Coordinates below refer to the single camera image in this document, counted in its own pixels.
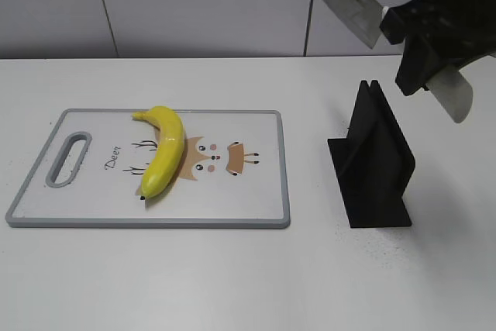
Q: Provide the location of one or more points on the black knife stand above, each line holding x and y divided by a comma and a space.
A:
373, 163

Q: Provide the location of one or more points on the white grey-rimmed cutting board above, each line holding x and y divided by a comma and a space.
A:
233, 174

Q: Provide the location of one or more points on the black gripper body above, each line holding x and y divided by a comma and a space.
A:
467, 27

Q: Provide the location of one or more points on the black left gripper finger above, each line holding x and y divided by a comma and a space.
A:
396, 24

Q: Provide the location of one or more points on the yellow plastic banana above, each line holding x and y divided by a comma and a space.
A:
169, 151

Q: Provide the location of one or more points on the white-handled kitchen knife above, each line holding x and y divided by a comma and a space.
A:
363, 17

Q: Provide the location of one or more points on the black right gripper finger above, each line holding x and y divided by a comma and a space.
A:
423, 57

